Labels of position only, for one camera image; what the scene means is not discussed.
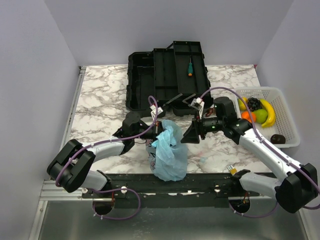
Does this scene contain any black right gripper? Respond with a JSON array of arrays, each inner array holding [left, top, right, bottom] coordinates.
[[181, 111, 226, 143]]

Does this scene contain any light blue printed plastic bag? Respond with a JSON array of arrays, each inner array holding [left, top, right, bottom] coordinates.
[[145, 119, 188, 182]]

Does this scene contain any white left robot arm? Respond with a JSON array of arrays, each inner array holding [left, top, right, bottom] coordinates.
[[46, 112, 165, 198]]

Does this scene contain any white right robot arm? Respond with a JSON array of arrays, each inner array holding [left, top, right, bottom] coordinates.
[[181, 96, 320, 213]]

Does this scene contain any black open toolbox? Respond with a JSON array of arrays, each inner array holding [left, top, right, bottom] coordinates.
[[125, 40, 211, 118]]

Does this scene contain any yellow connector plug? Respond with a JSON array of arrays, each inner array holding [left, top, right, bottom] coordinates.
[[227, 165, 237, 176]]

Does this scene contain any orange fruit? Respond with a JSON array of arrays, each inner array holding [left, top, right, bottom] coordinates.
[[241, 111, 257, 123]]

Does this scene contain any yellow lemon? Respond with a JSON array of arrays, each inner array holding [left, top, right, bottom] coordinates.
[[237, 97, 248, 112]]

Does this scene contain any green orange screwdriver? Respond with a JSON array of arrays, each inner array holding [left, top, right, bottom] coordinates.
[[187, 57, 194, 77]]

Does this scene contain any dark purple grape bunch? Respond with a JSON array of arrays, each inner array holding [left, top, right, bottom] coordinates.
[[247, 97, 262, 112]]

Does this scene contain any green pear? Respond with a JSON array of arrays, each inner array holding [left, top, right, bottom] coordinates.
[[253, 109, 268, 124]]

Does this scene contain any yellow banana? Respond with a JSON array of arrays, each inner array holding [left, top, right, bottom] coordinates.
[[260, 99, 276, 128]]

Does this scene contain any dark plum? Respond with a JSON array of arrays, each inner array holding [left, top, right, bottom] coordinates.
[[270, 134, 287, 145]]

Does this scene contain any white plastic fruit basket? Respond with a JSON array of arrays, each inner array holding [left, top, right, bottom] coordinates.
[[234, 86, 301, 149]]

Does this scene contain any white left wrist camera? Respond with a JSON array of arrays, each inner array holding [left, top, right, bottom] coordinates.
[[150, 104, 163, 120]]

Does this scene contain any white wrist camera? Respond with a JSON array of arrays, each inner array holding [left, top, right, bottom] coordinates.
[[150, 104, 163, 120], [190, 97, 205, 119]]

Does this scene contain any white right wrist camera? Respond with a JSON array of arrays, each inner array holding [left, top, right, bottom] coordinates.
[[190, 97, 205, 119]]

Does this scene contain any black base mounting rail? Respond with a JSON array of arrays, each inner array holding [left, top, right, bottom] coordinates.
[[82, 173, 257, 209]]

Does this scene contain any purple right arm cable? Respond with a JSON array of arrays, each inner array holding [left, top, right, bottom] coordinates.
[[199, 87, 320, 210]]

